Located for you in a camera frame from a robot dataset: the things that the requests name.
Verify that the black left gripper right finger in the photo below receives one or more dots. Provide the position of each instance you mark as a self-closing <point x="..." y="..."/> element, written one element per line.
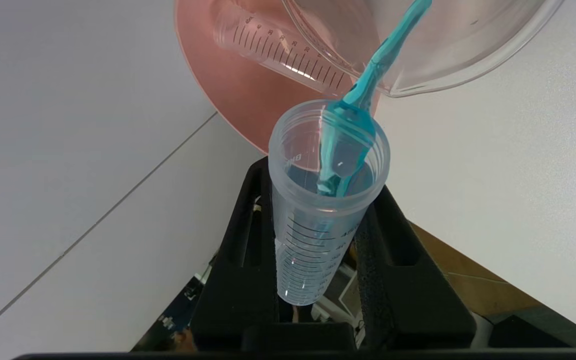
<point x="418" y="310"/>

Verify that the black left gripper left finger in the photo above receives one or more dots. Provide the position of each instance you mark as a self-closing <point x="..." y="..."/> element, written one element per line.
<point x="233" y="300"/>

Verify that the test tube with blue pigment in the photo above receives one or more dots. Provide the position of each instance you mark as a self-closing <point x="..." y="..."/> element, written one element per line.
<point x="313" y="250"/>

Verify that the test tube with red pigment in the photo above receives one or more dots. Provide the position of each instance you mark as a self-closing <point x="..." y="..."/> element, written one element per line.
<point x="278" y="50"/>

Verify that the pink bowl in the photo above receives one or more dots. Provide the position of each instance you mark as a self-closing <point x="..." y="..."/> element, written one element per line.
<point x="228" y="85"/>

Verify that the clear glass beaker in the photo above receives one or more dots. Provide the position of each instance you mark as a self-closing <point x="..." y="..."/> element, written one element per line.
<point x="443" y="45"/>

